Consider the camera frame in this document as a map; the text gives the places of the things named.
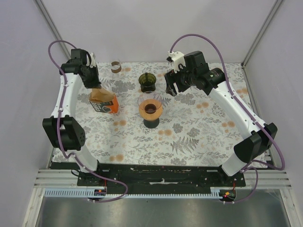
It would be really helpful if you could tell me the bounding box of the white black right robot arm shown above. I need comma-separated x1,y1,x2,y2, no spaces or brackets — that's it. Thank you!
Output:
164,51,277,186

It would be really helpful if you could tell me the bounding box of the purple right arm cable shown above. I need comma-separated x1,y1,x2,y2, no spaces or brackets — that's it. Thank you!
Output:
168,34,285,204

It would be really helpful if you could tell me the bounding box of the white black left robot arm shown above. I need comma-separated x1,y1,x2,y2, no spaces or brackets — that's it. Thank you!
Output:
42,49,104,186

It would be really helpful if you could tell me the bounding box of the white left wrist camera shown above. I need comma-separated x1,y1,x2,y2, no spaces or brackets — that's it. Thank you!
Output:
89,52,97,68

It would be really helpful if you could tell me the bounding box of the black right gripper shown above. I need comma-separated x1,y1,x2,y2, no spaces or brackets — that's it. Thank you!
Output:
164,62,197,97

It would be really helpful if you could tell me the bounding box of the brown tape roll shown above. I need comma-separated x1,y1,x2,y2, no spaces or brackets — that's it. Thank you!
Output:
111,61,122,73

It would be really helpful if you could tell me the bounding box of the clear glass dripper cone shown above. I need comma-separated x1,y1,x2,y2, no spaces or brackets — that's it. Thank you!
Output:
138,91,162,114

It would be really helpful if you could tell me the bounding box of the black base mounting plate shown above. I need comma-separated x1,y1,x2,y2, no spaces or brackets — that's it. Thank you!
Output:
77,163,246,190

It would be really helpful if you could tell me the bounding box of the orange coffee filter box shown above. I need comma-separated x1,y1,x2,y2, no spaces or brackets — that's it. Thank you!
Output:
89,94,119,114

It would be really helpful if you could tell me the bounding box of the white slotted cable duct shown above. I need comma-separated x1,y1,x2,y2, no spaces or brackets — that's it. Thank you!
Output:
44,186,237,199

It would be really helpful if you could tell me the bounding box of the single brown paper coffee filter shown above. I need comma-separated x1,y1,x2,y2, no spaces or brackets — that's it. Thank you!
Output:
89,88,115,103

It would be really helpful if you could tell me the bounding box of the floral patterned table mat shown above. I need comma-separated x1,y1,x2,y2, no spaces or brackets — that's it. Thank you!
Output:
52,61,273,169

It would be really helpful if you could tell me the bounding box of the dark green glass jar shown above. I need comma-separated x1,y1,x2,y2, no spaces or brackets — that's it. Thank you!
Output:
138,72,156,93

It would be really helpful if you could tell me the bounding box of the round bamboo dripper holder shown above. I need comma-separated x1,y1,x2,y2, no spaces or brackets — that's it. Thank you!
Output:
139,99,163,121

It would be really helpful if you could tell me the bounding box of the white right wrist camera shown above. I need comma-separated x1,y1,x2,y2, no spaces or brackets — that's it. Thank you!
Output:
167,51,186,73

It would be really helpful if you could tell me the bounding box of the right aluminium frame post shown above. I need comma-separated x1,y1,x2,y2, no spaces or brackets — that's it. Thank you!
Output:
241,0,284,69

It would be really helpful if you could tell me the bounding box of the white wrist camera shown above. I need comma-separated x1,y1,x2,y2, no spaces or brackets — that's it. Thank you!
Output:
89,52,97,68
167,51,186,73

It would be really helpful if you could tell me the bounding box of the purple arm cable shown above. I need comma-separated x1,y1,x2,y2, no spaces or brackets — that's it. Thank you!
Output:
168,34,285,204
48,40,130,203

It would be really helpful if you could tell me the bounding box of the aluminium front rail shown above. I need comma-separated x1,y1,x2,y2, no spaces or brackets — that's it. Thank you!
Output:
34,169,292,190

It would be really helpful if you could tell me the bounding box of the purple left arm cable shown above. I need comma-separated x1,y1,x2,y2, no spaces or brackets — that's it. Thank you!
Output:
48,40,130,203

